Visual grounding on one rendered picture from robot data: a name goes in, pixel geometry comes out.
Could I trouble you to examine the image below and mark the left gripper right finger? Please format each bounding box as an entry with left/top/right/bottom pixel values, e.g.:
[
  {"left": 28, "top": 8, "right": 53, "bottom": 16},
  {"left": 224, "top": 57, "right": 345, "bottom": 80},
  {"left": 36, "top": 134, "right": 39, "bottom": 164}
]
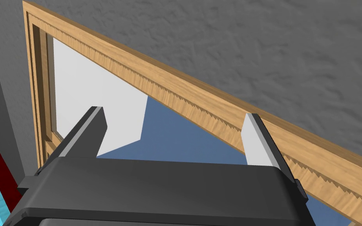
[{"left": 240, "top": 113, "right": 296, "bottom": 183}]

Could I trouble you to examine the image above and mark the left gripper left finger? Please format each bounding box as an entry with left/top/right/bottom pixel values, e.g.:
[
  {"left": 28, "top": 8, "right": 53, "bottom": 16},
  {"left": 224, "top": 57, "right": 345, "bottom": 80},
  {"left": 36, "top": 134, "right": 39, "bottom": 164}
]
[{"left": 44, "top": 106, "right": 108, "bottom": 166}]

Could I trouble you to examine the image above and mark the wooden framed window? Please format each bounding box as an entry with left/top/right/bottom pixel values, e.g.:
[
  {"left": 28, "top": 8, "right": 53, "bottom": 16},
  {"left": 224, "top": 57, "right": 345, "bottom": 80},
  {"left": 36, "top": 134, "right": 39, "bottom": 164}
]
[{"left": 22, "top": 0, "right": 362, "bottom": 226}]

